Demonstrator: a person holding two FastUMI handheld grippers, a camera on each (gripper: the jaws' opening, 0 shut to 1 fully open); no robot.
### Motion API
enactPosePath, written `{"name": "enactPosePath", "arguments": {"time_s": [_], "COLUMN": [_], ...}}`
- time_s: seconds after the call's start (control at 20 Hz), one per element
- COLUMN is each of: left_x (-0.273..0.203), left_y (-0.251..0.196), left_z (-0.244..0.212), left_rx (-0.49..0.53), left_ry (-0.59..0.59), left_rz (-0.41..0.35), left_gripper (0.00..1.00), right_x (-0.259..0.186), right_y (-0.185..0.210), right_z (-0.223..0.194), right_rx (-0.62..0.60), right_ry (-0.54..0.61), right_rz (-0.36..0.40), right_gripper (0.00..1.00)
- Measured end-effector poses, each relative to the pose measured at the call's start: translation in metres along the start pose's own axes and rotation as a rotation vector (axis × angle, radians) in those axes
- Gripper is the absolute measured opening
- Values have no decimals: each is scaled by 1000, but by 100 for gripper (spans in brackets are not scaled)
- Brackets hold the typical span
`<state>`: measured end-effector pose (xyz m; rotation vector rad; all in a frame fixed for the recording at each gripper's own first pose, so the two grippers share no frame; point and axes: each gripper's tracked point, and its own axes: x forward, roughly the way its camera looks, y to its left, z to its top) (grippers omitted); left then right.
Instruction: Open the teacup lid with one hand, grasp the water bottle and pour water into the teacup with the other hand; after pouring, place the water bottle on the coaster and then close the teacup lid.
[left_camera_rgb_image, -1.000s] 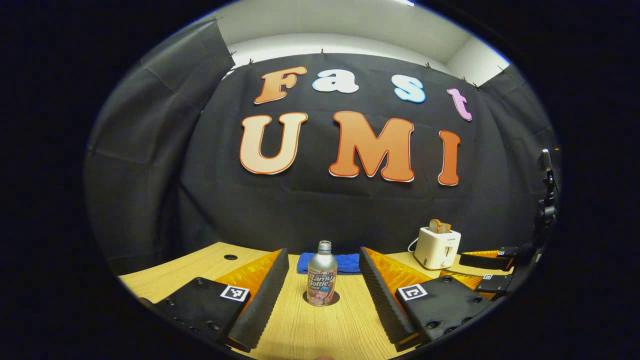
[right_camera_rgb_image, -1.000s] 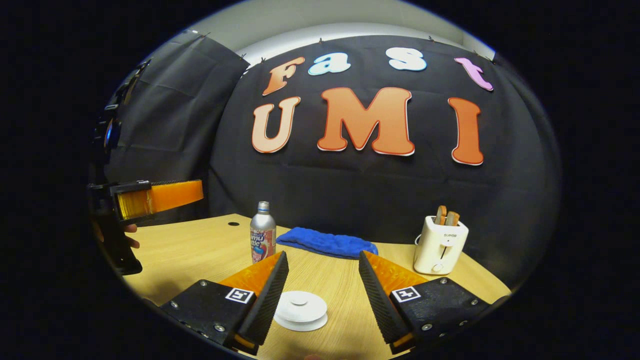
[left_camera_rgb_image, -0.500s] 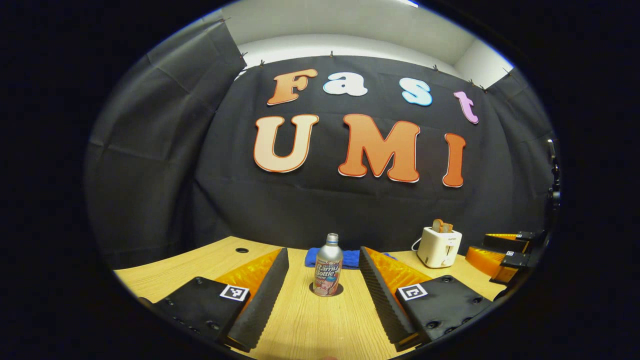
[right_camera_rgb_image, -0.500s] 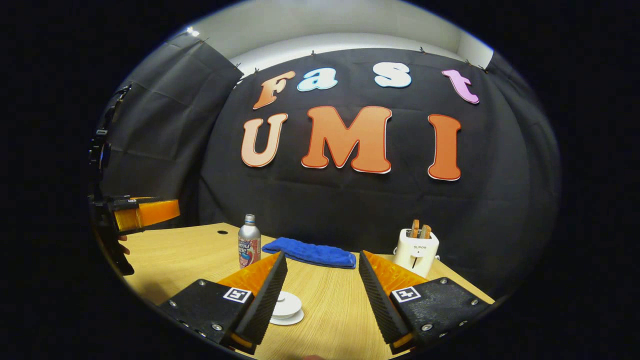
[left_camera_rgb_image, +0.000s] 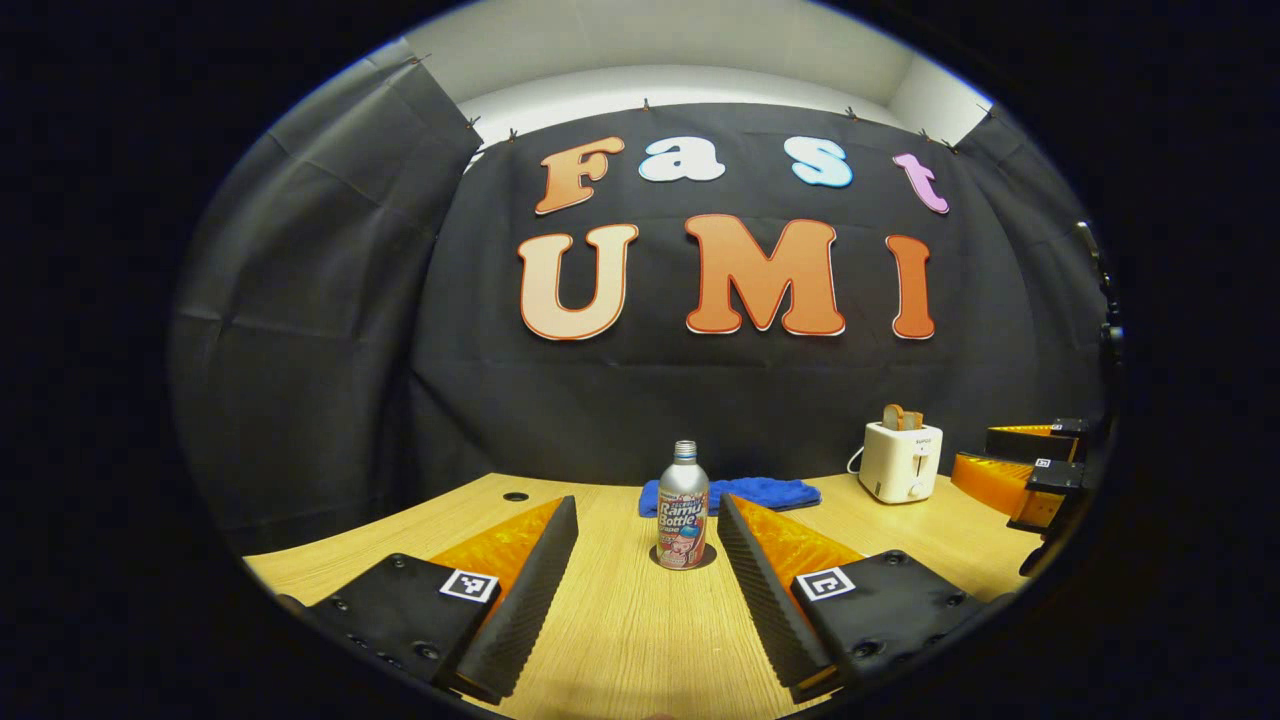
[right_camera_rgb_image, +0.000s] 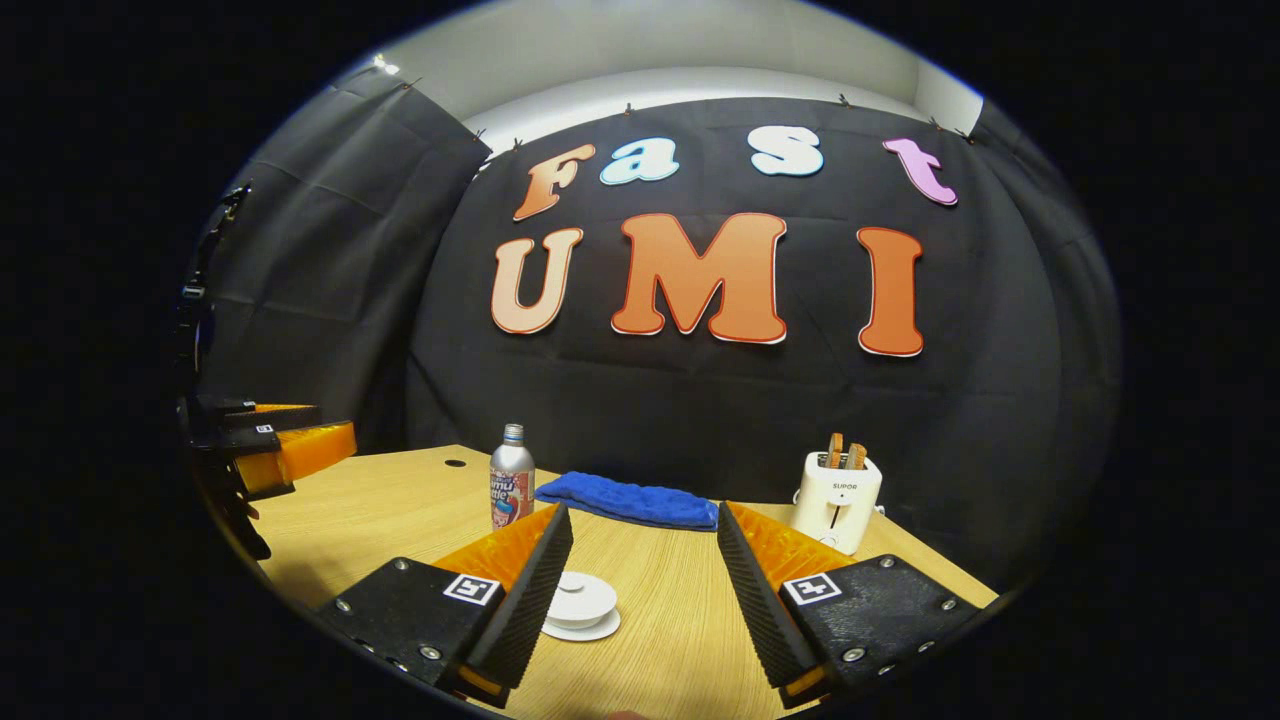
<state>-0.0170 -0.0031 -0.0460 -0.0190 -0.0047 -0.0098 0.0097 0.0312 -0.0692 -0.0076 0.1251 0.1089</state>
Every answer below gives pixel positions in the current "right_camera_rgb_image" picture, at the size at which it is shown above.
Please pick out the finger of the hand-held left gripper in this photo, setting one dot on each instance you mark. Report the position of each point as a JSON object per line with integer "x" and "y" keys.
{"x": 310, "y": 450}
{"x": 275, "y": 417}

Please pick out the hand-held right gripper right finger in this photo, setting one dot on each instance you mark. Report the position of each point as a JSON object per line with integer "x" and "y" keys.
{"x": 755, "y": 600}

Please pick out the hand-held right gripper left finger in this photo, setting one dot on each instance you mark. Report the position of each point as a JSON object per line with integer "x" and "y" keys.
{"x": 530, "y": 590}

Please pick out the white teacup lid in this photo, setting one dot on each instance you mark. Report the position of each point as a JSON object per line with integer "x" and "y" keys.
{"x": 585, "y": 590}

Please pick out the silver water bottle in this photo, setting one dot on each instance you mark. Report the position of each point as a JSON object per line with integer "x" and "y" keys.
{"x": 512, "y": 475}

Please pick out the white saucer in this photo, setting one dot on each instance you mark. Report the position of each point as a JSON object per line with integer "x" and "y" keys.
{"x": 595, "y": 632}

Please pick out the cream toaster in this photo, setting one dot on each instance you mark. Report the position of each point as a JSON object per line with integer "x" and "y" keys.
{"x": 835, "y": 505}

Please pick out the blue towel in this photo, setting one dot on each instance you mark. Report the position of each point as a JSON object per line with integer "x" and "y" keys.
{"x": 625, "y": 500}

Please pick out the brown toast slice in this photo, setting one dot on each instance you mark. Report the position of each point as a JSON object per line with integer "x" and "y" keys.
{"x": 834, "y": 450}
{"x": 856, "y": 456}

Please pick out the black backdrop cloth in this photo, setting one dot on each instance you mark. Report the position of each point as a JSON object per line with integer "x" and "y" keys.
{"x": 700, "y": 410}

